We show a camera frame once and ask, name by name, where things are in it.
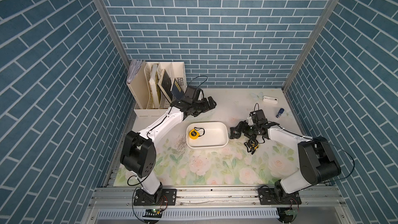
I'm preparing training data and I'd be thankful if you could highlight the small white rectangular box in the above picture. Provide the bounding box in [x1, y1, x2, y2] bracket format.
[263, 95, 278, 104]

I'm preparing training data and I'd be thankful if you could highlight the floral table mat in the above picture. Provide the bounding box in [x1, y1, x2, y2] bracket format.
[154, 89, 300, 186]

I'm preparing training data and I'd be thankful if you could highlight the left green circuit board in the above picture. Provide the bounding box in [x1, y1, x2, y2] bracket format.
[143, 208, 163, 219]

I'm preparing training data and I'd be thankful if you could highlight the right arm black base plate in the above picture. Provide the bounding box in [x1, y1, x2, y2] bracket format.
[258, 186, 302, 205]

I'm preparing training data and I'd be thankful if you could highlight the black notebook in organizer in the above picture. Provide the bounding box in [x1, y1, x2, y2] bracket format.
[158, 69, 173, 103]

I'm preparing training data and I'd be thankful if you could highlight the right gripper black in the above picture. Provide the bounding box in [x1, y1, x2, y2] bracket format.
[234, 121, 258, 140]

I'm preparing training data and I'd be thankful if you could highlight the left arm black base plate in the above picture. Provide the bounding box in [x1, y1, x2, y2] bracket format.
[133, 188, 177, 206]

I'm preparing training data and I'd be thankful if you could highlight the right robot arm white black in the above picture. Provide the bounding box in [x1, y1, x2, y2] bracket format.
[230, 110, 341, 198]

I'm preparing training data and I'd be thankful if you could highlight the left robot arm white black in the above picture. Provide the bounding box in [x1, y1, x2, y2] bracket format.
[120, 86, 217, 197]

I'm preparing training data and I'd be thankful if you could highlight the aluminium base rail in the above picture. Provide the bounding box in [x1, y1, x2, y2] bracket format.
[88, 186, 346, 209]

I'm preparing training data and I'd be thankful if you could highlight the right green circuit board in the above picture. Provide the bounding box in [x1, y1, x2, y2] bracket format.
[285, 209, 298, 217]

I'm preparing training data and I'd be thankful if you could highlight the blue book in organizer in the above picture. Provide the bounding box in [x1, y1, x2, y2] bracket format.
[171, 79, 184, 100]

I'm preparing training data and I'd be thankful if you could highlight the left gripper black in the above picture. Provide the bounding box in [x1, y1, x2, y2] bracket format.
[190, 95, 217, 116]

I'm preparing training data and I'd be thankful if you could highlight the green circuit board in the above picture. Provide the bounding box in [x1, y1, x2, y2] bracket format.
[285, 209, 298, 217]
[143, 208, 163, 219]

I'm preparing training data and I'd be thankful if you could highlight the white storage box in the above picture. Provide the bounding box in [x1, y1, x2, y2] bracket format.
[186, 122, 229, 149]

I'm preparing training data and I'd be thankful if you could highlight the white desktop file organizer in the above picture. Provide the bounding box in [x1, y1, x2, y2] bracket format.
[127, 61, 187, 117]

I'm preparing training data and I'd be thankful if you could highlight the black tape measure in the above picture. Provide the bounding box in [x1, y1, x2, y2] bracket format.
[244, 139, 265, 155]

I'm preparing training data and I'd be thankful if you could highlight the white vented cable duct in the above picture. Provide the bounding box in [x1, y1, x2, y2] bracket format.
[97, 207, 279, 221]

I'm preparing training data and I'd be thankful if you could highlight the yellow tape measure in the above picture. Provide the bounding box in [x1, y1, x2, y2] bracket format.
[189, 127, 205, 140]

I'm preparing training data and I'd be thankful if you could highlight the small blue bottle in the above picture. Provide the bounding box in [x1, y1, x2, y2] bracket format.
[276, 108, 285, 118]

